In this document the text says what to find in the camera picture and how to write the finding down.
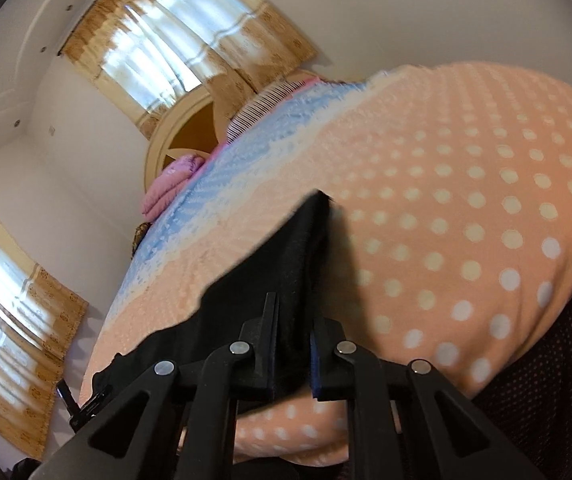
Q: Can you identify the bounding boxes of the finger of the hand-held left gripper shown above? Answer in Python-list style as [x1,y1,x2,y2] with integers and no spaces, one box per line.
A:
[56,379,106,431]

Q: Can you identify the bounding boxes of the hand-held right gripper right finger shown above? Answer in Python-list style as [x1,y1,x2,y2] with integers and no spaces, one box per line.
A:
[309,320,552,480]

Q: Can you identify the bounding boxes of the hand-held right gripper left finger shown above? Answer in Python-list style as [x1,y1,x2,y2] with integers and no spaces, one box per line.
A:
[26,292,279,480]

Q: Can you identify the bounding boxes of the black pants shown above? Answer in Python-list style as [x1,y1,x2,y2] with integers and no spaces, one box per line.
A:
[92,189,333,413]

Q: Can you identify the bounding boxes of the narrow beige floral curtain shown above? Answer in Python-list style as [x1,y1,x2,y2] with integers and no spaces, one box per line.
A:
[0,179,90,461]

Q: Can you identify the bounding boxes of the brown patterned bag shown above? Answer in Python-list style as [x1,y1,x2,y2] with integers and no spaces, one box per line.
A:
[130,221,151,258]

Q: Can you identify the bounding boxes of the folded pink blanket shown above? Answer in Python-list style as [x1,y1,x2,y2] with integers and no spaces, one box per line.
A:
[140,154,207,219]

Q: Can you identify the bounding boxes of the polka dot bedspread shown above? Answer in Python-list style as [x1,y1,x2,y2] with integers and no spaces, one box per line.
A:
[80,60,572,466]

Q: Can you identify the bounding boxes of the person's dark dotted clothing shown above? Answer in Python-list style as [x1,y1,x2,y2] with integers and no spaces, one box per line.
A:
[473,255,572,480]

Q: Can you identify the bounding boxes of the cream wooden headboard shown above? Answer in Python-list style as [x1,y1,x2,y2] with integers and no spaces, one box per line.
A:
[145,94,247,196]

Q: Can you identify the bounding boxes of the striped pillow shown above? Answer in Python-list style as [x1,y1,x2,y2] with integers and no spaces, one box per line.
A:
[225,79,304,145]

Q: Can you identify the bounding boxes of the wide beige floral curtain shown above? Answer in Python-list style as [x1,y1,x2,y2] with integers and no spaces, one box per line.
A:
[60,0,319,138]

